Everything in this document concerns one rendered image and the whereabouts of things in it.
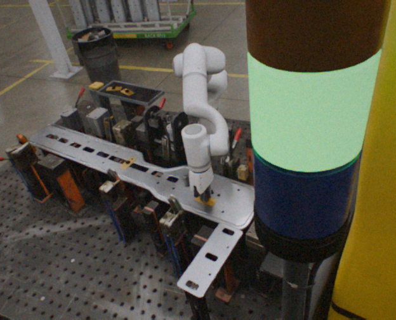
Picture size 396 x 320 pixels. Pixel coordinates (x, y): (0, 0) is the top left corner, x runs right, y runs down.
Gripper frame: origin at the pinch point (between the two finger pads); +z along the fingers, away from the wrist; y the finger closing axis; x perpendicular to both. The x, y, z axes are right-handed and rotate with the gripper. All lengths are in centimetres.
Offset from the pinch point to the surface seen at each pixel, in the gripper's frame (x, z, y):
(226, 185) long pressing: 3.3, 3.3, -11.2
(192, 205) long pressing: -3.7, 3.3, 4.3
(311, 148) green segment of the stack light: 57, -86, 62
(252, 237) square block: 26.2, -2.1, 11.8
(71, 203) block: -76, 24, 15
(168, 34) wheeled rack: -269, 77, -316
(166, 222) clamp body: -4.9, -1.2, 18.8
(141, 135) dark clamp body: -50, -2, -21
